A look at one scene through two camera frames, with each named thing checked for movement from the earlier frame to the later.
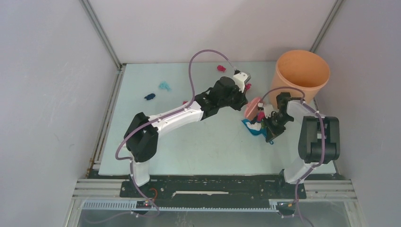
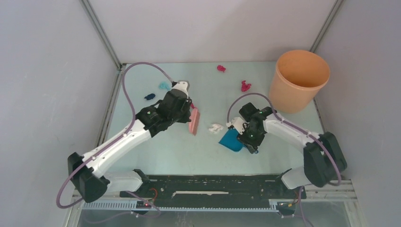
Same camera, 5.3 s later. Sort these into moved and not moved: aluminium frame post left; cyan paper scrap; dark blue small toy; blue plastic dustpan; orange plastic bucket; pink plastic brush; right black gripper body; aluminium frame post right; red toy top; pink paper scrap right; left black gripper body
Moved: left black gripper body; pink plastic brush; blue plastic dustpan; right black gripper body
Not moved: aluminium frame post left; aluminium frame post right; red toy top; dark blue small toy; cyan paper scrap; orange plastic bucket; pink paper scrap right
